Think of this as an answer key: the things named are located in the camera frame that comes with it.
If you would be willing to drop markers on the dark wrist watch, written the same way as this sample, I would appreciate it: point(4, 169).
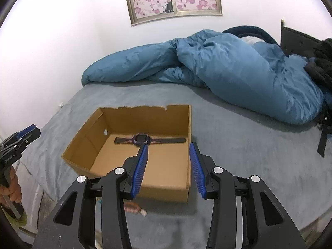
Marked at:
point(141, 138)

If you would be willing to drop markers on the blue duvet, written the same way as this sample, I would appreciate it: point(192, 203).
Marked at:
point(233, 70)

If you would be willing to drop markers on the black clothing pile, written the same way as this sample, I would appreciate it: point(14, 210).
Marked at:
point(321, 64)

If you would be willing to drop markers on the navy fleece blanket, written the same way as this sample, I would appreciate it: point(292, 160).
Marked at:
point(259, 31)

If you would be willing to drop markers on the person's left hand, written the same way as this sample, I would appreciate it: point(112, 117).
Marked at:
point(14, 190)

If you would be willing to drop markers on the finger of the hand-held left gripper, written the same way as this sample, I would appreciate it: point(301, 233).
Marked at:
point(24, 142)
point(27, 130)

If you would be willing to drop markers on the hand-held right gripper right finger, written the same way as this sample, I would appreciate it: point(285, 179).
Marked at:
point(197, 171)

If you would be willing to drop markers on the green fuzzy cloth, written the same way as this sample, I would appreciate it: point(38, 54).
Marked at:
point(22, 220)

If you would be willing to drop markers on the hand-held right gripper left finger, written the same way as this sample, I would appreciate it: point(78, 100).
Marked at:
point(140, 171)

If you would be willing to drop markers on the brown cardboard box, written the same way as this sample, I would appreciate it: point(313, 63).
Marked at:
point(166, 166)

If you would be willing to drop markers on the black headboard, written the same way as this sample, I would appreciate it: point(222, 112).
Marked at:
point(293, 39)

